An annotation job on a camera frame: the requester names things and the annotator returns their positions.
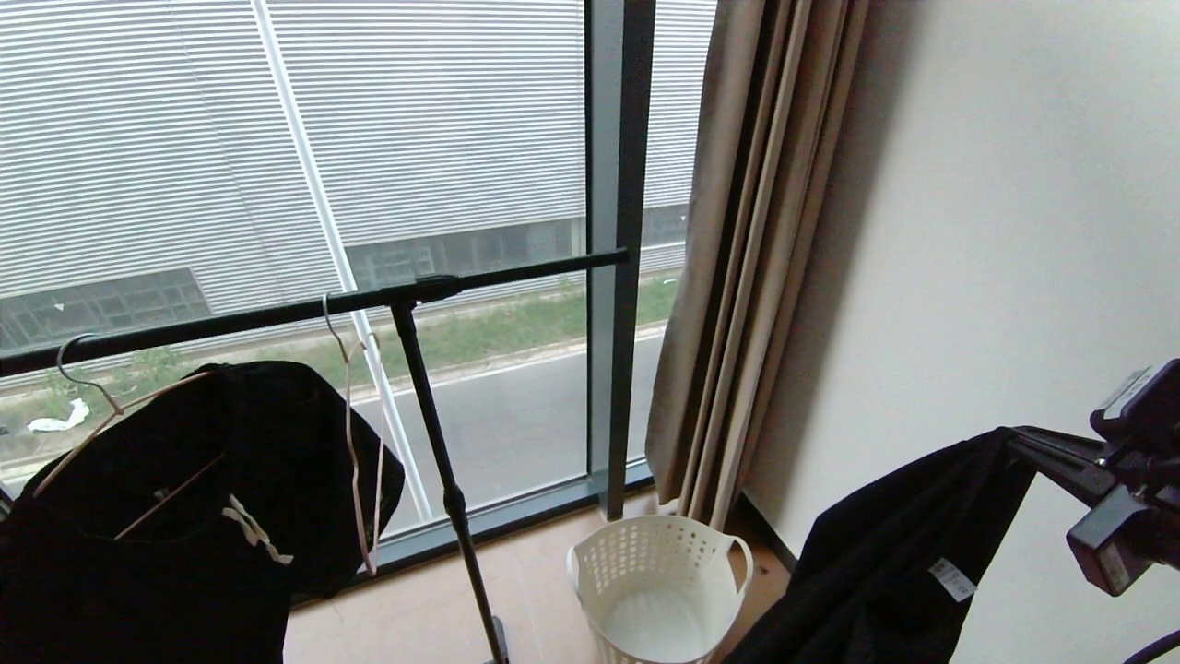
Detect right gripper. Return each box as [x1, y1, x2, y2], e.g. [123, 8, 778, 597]
[1067, 452, 1180, 597]

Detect black garment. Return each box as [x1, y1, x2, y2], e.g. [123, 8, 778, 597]
[724, 426, 1038, 664]

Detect pink clothes hanger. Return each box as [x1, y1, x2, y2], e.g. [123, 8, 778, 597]
[321, 293, 388, 577]
[32, 332, 230, 542]

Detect black shorts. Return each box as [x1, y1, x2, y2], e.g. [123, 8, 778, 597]
[0, 360, 407, 664]

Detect white laundry basket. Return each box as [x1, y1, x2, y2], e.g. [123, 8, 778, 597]
[565, 514, 755, 664]

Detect black clothes rack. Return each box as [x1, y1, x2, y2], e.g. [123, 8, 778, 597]
[0, 247, 631, 664]

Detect beige curtain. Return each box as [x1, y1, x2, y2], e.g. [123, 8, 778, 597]
[643, 0, 872, 531]

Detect window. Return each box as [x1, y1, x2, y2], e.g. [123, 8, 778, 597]
[0, 0, 720, 573]

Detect black cable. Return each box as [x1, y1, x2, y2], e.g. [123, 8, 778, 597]
[1123, 630, 1180, 664]

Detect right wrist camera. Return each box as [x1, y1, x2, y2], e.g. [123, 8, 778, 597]
[1091, 358, 1180, 442]

